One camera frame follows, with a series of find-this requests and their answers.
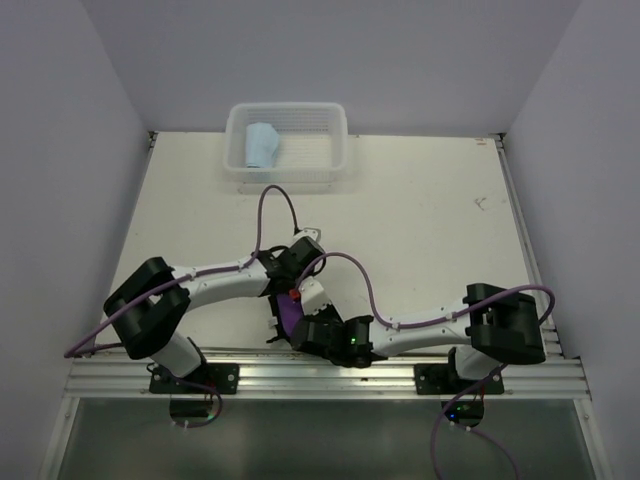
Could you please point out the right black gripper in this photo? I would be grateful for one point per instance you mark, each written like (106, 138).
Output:
(331, 311)

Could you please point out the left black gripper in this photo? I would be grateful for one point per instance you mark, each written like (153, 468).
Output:
(288, 290)

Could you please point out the purple and grey towel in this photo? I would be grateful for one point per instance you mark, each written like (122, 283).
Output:
(287, 310)

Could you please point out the light blue towel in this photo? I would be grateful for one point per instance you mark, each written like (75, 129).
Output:
(261, 145)

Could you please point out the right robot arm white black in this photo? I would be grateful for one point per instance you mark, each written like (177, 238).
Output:
(486, 328)

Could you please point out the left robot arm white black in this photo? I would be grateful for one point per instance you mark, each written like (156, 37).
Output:
(148, 307)

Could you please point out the white plastic basket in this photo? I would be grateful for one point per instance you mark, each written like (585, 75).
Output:
(313, 142)

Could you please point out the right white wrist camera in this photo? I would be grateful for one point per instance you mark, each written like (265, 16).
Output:
(311, 296)

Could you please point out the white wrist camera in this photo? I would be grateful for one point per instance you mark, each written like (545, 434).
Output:
(311, 296)
(310, 232)

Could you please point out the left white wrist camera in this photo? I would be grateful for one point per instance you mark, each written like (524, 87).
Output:
(310, 232)

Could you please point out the aluminium mounting rail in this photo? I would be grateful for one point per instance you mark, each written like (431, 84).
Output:
(279, 374)

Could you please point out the right black base bracket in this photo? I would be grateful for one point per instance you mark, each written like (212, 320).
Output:
(443, 379)

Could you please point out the black base bracket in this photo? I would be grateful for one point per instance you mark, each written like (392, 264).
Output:
(223, 377)
(443, 379)

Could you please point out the left black base bracket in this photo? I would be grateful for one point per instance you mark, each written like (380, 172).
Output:
(223, 377)

